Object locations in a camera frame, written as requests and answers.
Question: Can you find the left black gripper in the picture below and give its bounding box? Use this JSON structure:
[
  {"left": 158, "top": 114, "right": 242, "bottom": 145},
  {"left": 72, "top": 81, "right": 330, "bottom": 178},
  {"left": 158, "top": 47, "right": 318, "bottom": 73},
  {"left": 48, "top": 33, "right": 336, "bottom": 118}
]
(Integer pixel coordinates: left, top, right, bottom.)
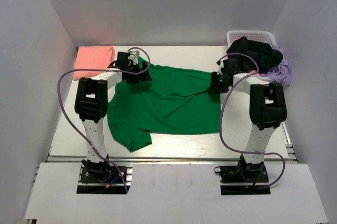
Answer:
[{"left": 126, "top": 61, "right": 152, "bottom": 84}]

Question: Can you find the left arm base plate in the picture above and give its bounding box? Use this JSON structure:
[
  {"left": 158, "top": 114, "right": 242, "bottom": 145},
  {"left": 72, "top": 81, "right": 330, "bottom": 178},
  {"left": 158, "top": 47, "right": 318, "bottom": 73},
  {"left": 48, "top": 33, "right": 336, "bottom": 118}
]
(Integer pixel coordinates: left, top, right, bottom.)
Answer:
[{"left": 80, "top": 159, "right": 130, "bottom": 185}]

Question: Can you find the black garment in basket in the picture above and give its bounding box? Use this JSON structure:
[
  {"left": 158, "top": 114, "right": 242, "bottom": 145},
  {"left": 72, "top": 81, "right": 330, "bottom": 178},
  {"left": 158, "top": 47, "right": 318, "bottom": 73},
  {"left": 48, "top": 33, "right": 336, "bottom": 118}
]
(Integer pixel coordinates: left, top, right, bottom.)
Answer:
[{"left": 226, "top": 37, "right": 283, "bottom": 73}]

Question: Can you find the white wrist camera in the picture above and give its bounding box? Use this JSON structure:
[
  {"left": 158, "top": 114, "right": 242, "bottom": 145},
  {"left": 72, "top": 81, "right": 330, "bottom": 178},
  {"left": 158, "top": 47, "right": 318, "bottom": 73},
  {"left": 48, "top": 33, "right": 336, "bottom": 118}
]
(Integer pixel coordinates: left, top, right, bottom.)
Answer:
[
  {"left": 128, "top": 50, "right": 140, "bottom": 65},
  {"left": 216, "top": 61, "right": 224, "bottom": 75}
]

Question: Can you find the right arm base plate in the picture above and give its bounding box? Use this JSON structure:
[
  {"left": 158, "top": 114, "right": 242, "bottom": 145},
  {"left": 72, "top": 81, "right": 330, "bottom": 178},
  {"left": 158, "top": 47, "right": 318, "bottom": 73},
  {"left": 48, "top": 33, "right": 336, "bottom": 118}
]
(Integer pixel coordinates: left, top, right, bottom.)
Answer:
[{"left": 214, "top": 165, "right": 269, "bottom": 184}]

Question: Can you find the lilac garment in basket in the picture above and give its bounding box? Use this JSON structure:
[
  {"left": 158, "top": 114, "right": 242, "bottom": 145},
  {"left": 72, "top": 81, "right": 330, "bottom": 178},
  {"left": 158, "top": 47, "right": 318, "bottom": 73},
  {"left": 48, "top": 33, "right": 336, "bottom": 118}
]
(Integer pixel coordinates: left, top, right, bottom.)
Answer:
[{"left": 263, "top": 46, "right": 292, "bottom": 87}]

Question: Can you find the folded pink t shirt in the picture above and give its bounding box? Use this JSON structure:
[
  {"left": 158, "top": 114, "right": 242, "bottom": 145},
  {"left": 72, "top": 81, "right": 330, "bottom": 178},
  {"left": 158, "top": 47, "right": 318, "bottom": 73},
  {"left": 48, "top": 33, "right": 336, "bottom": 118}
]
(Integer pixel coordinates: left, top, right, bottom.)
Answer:
[{"left": 74, "top": 46, "right": 115, "bottom": 69}]

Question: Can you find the green t shirt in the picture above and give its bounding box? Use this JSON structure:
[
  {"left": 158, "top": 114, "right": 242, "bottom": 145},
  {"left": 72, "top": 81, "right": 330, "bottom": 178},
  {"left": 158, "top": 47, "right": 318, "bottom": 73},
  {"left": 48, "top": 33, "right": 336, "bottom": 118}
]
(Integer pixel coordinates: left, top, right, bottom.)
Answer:
[{"left": 107, "top": 65, "right": 221, "bottom": 152}]

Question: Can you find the pink garment in basket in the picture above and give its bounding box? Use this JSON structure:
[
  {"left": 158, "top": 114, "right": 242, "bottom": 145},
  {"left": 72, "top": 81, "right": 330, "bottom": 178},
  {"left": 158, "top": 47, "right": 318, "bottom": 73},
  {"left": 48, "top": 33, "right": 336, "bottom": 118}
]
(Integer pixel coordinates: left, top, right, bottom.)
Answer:
[{"left": 248, "top": 70, "right": 261, "bottom": 77}]

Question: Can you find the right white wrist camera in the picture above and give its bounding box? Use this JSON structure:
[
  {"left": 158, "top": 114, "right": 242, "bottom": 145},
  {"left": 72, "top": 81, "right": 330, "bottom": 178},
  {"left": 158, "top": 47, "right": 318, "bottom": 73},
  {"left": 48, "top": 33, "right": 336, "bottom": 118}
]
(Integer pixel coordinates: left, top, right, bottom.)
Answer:
[{"left": 216, "top": 61, "right": 224, "bottom": 75}]

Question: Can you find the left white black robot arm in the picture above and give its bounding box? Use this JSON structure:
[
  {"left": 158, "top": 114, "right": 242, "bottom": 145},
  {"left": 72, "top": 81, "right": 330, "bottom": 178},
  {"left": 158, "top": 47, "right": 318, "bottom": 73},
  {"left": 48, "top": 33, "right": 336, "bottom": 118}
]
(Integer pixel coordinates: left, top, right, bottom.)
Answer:
[{"left": 75, "top": 47, "right": 152, "bottom": 181}]

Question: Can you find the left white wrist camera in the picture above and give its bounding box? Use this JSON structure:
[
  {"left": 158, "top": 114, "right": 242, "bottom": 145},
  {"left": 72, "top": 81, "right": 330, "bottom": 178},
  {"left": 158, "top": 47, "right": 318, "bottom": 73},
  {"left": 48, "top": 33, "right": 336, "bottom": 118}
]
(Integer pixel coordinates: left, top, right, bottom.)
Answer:
[{"left": 128, "top": 50, "right": 140, "bottom": 65}]

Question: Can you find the white plastic laundry basket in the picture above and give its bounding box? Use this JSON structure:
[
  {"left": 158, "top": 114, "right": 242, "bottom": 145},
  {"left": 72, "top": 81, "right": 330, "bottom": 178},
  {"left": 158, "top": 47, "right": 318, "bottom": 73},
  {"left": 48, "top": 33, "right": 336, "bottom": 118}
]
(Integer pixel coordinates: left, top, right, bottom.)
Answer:
[{"left": 226, "top": 30, "right": 277, "bottom": 83}]

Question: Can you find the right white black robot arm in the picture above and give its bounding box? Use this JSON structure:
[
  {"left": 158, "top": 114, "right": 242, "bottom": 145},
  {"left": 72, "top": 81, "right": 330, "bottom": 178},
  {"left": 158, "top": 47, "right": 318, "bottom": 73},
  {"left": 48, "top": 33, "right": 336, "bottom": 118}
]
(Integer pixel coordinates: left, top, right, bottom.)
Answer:
[{"left": 209, "top": 53, "right": 288, "bottom": 181}]

